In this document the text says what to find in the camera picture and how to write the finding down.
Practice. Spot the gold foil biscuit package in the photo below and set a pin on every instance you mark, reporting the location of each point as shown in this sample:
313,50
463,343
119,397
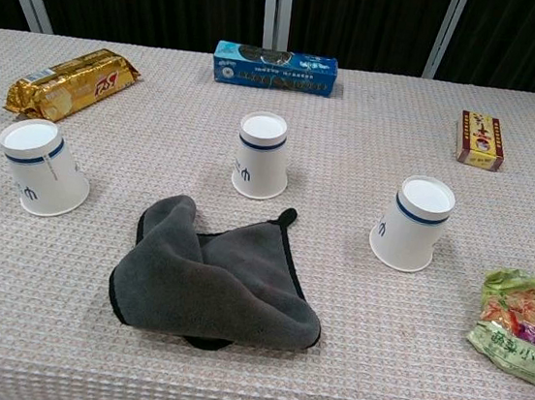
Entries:
72,83

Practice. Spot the green snack bag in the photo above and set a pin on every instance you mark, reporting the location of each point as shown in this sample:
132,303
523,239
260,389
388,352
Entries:
521,319

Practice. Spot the grey microfibre cloth black trim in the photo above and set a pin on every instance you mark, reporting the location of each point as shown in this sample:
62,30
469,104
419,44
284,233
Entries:
217,291

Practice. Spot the red and yellow small box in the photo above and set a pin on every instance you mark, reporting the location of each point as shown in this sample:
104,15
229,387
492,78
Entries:
480,143

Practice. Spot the white paper cup blue stripe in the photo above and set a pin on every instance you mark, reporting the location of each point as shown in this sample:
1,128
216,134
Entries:
404,236
45,177
259,165

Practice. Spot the blue cookie box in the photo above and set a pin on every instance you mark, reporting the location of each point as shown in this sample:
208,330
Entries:
273,71

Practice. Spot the beige woven tablecloth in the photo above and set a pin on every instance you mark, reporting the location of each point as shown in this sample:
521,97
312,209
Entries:
373,369

